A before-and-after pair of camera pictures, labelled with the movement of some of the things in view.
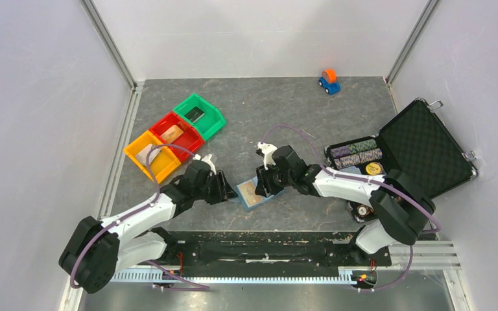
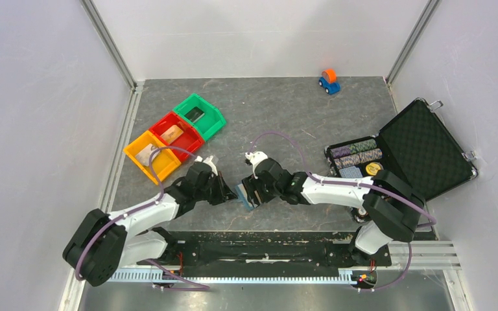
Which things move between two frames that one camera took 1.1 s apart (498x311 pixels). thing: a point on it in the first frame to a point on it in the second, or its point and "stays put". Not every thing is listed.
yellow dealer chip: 373,168 stays put
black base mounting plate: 268,250 stays put
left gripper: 224,191 stays put
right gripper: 264,186 to 251,184
